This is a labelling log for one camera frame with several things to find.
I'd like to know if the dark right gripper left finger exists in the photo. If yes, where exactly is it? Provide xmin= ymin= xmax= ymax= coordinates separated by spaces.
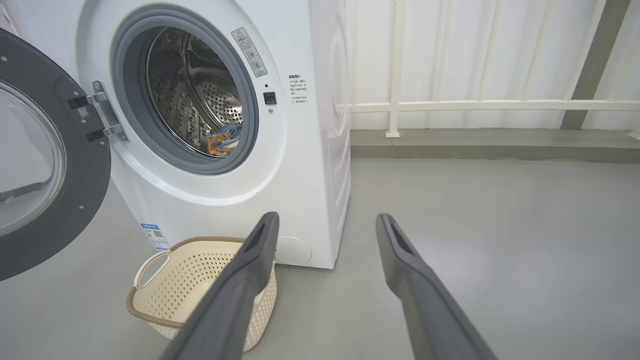
xmin=160 ymin=211 xmax=280 ymax=360

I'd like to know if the grey rubber door gasket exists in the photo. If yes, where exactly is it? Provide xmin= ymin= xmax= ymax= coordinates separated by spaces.
xmin=111 ymin=5 xmax=260 ymax=176

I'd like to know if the round white filter cover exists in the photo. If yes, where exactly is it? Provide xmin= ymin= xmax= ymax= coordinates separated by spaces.
xmin=276 ymin=236 xmax=313 ymax=266

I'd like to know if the grey building pillar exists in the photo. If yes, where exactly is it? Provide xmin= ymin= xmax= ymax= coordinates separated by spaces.
xmin=560 ymin=0 xmax=632 ymax=130

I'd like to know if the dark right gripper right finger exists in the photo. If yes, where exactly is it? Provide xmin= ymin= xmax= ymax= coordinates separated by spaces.
xmin=376 ymin=213 xmax=498 ymax=360

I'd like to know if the dark round glass door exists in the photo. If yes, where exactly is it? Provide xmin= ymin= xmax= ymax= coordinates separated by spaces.
xmin=0 ymin=27 xmax=112 ymax=282

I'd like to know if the steel perforated washing drum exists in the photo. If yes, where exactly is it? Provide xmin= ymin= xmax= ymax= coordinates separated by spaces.
xmin=146 ymin=26 xmax=244 ymax=158

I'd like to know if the grey warning sticker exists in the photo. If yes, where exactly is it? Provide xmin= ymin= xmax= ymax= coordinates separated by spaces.
xmin=231 ymin=27 xmax=268 ymax=78

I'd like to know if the white front-load washing machine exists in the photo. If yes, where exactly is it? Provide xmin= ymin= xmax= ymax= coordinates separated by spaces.
xmin=0 ymin=0 xmax=352 ymax=271

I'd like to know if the chrome door hinge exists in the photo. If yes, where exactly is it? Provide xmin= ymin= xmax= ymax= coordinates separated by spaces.
xmin=68 ymin=80 xmax=130 ymax=143

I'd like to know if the blue energy label sticker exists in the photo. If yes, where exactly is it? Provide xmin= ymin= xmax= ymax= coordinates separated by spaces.
xmin=140 ymin=223 xmax=172 ymax=252

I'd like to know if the white metal railing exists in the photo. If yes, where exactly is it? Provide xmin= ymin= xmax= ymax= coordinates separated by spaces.
xmin=347 ymin=0 xmax=640 ymax=138

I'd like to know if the cream perforated laundry basket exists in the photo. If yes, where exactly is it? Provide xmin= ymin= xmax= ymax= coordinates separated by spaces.
xmin=126 ymin=236 xmax=278 ymax=353

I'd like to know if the blue cartoon print garment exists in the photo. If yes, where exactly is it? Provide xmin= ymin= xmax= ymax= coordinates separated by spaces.
xmin=206 ymin=124 xmax=243 ymax=157

